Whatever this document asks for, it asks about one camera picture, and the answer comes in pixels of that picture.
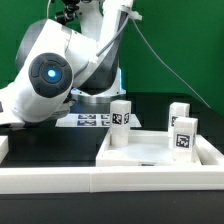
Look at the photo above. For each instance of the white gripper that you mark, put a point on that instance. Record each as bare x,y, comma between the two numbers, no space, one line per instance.
7,117

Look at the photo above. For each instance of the white square table top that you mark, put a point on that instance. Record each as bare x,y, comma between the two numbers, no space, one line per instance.
150,148

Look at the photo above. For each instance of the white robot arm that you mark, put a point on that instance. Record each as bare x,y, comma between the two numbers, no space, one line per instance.
59,59

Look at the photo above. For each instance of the white marker tag sheet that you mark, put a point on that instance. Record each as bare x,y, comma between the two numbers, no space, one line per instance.
91,120

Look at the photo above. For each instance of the white U-shaped obstacle fence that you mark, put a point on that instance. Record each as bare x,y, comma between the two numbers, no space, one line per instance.
110,179

